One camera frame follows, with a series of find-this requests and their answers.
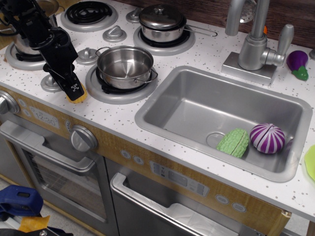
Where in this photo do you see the stove burner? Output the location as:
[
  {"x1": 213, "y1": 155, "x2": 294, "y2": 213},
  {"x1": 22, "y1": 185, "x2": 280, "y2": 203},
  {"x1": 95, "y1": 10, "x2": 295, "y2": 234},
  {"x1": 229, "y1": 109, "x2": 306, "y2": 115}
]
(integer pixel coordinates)
[
  {"x1": 86, "y1": 65, "x2": 158, "y2": 105},
  {"x1": 133, "y1": 27, "x2": 195, "y2": 57},
  {"x1": 5, "y1": 43, "x2": 45, "y2": 71}
]

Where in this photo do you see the purple striped toy onion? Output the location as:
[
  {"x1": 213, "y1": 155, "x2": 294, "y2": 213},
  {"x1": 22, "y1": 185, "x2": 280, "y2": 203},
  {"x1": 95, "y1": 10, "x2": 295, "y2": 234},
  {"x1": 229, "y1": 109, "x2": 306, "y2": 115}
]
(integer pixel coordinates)
[{"x1": 250, "y1": 123, "x2": 285, "y2": 154}]

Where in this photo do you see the front left stove burner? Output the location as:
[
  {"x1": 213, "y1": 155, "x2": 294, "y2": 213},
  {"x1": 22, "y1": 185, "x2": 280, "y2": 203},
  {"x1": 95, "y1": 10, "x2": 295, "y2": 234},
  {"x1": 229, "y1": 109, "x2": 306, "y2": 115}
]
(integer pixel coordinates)
[{"x1": 5, "y1": 43, "x2": 45, "y2": 71}]

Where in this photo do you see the grey stove knob back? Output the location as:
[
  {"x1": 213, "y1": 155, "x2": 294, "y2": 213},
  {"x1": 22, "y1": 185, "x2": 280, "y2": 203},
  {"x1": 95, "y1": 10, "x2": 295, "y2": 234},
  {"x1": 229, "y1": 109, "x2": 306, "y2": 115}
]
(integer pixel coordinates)
[{"x1": 126, "y1": 7, "x2": 142, "y2": 24}]

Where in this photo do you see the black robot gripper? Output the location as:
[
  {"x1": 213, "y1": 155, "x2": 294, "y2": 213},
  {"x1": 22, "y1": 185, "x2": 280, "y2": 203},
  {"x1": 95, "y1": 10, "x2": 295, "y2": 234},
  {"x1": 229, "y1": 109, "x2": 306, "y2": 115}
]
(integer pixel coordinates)
[{"x1": 36, "y1": 27, "x2": 84, "y2": 101}]

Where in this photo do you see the back right stove burner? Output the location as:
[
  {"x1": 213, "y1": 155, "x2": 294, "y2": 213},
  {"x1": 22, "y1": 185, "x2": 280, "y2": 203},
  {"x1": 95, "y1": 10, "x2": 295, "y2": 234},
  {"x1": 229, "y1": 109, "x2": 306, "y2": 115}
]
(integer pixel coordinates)
[{"x1": 133, "y1": 27, "x2": 195, "y2": 57}]

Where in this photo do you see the toy oven door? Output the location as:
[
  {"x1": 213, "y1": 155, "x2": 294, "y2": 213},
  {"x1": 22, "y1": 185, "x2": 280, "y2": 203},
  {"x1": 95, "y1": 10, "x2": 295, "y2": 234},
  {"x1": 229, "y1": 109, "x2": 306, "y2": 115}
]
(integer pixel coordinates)
[{"x1": 0, "y1": 120, "x2": 119, "y2": 236}]

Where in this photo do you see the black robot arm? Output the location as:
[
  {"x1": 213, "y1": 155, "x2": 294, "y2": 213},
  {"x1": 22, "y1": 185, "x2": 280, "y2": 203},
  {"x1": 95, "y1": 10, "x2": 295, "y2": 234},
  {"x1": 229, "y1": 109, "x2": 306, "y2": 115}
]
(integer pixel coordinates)
[{"x1": 0, "y1": 0, "x2": 86, "y2": 102}]

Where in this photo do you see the grey stove knob centre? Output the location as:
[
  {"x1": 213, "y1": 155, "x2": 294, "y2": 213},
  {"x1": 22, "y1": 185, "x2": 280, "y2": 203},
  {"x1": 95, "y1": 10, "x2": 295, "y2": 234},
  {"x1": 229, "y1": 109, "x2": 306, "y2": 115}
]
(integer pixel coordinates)
[{"x1": 102, "y1": 25, "x2": 127, "y2": 43}]

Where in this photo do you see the open steel pan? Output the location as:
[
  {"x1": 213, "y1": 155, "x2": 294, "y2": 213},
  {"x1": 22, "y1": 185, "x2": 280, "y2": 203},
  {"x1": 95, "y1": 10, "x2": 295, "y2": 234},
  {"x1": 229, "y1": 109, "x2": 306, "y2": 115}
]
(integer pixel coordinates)
[{"x1": 95, "y1": 45, "x2": 158, "y2": 89}]

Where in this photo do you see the green toy bitter gourd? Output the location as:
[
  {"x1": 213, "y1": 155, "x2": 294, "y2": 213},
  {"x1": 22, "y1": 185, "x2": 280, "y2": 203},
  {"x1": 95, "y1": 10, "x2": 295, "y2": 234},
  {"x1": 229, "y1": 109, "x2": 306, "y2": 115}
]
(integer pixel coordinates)
[{"x1": 216, "y1": 128, "x2": 249, "y2": 158}]

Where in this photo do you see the blue clamp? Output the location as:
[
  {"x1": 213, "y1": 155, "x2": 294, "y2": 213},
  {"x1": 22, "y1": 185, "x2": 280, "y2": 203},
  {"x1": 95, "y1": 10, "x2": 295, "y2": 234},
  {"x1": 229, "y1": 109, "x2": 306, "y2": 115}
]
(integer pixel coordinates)
[{"x1": 0, "y1": 185, "x2": 43, "y2": 221}]

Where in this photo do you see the grey stove knob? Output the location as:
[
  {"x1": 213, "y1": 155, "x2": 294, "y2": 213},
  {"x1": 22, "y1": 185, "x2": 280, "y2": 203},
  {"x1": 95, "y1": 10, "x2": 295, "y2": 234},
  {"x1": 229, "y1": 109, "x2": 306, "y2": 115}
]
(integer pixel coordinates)
[
  {"x1": 102, "y1": 25, "x2": 127, "y2": 43},
  {"x1": 126, "y1": 7, "x2": 142, "y2": 24},
  {"x1": 40, "y1": 74, "x2": 62, "y2": 92},
  {"x1": 76, "y1": 47, "x2": 98, "y2": 65}
]

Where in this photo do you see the toy dishwasher door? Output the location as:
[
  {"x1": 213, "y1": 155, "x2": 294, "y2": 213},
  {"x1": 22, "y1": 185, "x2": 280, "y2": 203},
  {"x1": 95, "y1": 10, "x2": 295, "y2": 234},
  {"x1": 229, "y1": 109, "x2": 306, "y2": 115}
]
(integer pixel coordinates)
[{"x1": 106, "y1": 159, "x2": 262, "y2": 236}]

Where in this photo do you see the silver toy faucet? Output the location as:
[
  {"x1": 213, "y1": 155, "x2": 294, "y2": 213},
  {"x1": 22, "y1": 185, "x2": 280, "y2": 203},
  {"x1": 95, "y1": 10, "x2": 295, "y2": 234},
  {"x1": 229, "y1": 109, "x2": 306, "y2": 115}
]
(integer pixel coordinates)
[{"x1": 221, "y1": 0, "x2": 294, "y2": 86}]

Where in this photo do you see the silver slotted ladle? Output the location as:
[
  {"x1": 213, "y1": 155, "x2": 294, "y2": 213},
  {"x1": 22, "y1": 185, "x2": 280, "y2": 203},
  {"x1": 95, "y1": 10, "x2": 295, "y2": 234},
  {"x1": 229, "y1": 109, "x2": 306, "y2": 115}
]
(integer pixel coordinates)
[{"x1": 240, "y1": 0, "x2": 256, "y2": 24}]

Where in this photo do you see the tall steel stock pot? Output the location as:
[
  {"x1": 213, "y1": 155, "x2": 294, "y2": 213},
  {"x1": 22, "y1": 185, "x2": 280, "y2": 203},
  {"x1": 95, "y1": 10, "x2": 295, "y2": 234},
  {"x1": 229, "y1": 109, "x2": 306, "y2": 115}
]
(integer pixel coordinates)
[{"x1": 0, "y1": 0, "x2": 60, "y2": 55}]

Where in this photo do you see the lidded steel saucepan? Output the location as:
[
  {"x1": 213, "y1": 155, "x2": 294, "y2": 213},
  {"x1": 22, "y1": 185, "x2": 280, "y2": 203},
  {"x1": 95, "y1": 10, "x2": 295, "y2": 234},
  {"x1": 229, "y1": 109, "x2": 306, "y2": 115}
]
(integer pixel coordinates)
[{"x1": 139, "y1": 4, "x2": 218, "y2": 43}]

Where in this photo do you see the silver oven dial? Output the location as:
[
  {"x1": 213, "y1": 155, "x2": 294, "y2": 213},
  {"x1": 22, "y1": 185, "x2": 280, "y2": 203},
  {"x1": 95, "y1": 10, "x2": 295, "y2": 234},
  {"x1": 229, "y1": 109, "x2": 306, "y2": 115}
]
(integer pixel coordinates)
[
  {"x1": 70, "y1": 125, "x2": 98, "y2": 152},
  {"x1": 0, "y1": 90, "x2": 20, "y2": 115}
]

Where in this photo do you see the grey stove knob front left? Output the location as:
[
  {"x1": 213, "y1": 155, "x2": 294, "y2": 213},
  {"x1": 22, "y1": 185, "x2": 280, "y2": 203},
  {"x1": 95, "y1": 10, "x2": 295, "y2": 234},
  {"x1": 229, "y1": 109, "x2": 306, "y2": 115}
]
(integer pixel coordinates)
[{"x1": 40, "y1": 74, "x2": 62, "y2": 92}]

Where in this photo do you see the front right stove burner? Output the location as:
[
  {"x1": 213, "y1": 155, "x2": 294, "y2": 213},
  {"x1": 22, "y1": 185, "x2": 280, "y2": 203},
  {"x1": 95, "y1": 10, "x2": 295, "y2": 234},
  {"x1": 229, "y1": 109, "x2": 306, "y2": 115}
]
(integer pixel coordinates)
[{"x1": 86, "y1": 65, "x2": 158, "y2": 105}]

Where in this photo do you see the silver oven dial right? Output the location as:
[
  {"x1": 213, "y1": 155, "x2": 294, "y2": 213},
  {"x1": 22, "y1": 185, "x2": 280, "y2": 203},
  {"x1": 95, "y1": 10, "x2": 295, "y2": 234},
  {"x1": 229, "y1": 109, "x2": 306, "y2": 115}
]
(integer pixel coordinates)
[{"x1": 70, "y1": 125, "x2": 98, "y2": 152}]

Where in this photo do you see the yellow tape piece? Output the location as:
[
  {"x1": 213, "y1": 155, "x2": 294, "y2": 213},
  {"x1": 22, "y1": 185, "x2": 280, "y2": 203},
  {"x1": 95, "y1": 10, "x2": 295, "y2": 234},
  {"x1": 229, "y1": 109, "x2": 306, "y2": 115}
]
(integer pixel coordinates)
[{"x1": 18, "y1": 215, "x2": 50, "y2": 233}]

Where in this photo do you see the grey toy sink basin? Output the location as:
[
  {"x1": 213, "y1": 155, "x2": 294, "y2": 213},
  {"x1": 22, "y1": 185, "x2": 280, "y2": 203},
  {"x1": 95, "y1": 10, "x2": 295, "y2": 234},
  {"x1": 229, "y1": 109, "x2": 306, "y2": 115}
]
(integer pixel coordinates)
[{"x1": 135, "y1": 66, "x2": 313, "y2": 182}]

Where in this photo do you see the silver oven dial left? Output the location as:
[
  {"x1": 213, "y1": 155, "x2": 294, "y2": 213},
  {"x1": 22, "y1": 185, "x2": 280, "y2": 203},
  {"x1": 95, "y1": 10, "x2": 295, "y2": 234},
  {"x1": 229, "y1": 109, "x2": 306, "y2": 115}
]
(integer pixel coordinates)
[{"x1": 0, "y1": 90, "x2": 20, "y2": 115}]

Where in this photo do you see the light green plate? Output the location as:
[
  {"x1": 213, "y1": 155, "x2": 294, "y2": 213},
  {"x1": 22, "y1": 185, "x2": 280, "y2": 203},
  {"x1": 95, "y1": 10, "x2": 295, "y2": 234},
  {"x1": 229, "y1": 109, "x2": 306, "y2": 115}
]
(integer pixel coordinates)
[{"x1": 304, "y1": 145, "x2": 315, "y2": 181}]

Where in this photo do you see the purple toy eggplant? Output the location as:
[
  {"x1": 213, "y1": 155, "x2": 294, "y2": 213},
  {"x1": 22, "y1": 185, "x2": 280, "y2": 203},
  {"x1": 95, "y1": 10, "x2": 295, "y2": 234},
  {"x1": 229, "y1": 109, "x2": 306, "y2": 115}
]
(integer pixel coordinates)
[{"x1": 286, "y1": 50, "x2": 309, "y2": 81}]

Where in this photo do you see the yellow toy corn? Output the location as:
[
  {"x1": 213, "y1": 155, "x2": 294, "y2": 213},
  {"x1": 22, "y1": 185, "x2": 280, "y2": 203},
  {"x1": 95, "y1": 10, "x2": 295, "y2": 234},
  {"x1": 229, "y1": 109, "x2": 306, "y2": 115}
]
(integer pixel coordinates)
[{"x1": 66, "y1": 85, "x2": 88, "y2": 104}]

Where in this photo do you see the back left coil burner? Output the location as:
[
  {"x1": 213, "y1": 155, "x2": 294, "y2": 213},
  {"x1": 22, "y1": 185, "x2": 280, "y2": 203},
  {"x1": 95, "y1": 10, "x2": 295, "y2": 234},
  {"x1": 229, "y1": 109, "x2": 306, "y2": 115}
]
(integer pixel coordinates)
[{"x1": 61, "y1": 0, "x2": 118, "y2": 32}]

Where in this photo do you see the grey stove knob middle left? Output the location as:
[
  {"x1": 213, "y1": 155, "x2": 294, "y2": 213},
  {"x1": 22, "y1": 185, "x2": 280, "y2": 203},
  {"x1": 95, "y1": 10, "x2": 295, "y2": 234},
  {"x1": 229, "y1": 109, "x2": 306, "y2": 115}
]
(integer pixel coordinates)
[{"x1": 76, "y1": 47, "x2": 98, "y2": 65}]

